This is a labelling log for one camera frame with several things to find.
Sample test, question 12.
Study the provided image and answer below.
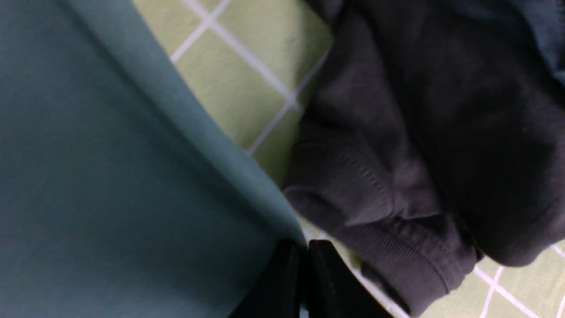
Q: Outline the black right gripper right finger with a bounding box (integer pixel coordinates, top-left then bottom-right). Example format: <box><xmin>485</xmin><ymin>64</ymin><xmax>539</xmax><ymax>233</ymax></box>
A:
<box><xmin>307</xmin><ymin>240</ymin><xmax>392</xmax><ymax>318</ymax></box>

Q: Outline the green long-sleeve top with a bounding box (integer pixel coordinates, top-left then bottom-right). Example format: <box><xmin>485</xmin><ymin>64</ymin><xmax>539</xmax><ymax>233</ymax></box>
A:
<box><xmin>0</xmin><ymin>0</ymin><xmax>305</xmax><ymax>318</ymax></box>

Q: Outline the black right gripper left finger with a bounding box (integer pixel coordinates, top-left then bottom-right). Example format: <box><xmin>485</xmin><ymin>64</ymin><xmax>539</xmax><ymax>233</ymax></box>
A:
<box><xmin>230</xmin><ymin>239</ymin><xmax>305</xmax><ymax>318</ymax></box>

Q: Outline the green checkered tablecloth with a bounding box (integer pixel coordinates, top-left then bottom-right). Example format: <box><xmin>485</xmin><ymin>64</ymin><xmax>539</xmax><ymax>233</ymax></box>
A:
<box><xmin>134</xmin><ymin>0</ymin><xmax>565</xmax><ymax>318</ymax></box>

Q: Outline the dark grey crumpled garment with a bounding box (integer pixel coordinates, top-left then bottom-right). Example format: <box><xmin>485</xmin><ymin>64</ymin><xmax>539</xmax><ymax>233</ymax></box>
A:
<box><xmin>283</xmin><ymin>0</ymin><xmax>565</xmax><ymax>317</ymax></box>

